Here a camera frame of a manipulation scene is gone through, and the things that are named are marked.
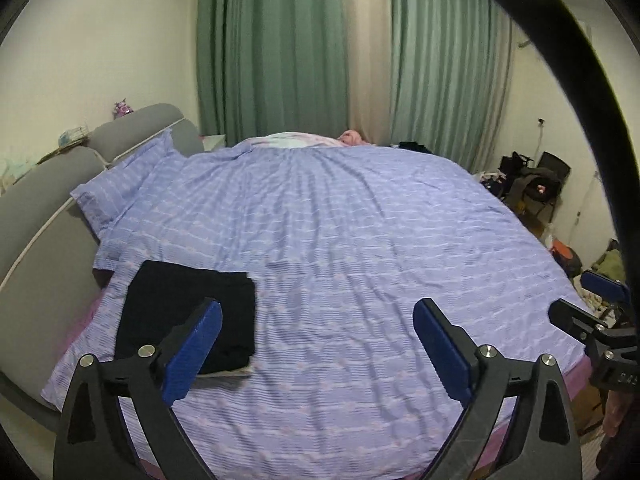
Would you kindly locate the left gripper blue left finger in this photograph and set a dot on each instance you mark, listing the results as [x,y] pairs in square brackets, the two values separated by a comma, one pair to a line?
[184,351]

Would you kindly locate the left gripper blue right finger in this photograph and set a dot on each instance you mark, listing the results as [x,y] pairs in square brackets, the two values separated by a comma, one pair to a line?
[449,348]

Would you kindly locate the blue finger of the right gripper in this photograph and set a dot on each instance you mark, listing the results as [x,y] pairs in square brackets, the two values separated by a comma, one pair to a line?
[609,290]
[577,323]

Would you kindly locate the black pants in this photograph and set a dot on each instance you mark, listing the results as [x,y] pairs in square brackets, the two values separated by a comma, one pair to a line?
[163,295]

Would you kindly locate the open suitcase with clothes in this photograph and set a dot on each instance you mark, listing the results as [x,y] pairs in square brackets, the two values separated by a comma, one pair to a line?
[610,263]

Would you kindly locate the folded cream garment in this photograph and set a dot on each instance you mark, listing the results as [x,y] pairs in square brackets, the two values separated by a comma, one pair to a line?
[241,372]

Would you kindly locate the black chair with clothes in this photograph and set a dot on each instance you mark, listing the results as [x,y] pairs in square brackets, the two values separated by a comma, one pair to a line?
[541,184]

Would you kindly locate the purple floral bed sheet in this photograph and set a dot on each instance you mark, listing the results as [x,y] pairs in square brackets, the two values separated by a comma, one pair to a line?
[341,243]

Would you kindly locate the grey padded headboard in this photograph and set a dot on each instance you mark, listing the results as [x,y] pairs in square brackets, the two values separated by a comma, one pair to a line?
[47,251]

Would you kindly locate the purple striped pillow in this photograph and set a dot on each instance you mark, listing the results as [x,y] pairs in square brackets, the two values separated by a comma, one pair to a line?
[105,198]

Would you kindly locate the pink plush toy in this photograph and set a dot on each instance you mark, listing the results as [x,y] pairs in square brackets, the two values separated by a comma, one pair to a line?
[352,138]

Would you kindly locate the purple toy on headboard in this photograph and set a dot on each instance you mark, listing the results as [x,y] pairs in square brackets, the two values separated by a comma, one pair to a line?
[121,109]

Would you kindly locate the green curtain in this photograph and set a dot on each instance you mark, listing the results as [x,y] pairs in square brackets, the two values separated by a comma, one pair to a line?
[432,72]

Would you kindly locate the beige sheer curtain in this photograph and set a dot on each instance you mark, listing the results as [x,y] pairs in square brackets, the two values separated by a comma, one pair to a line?
[369,49]

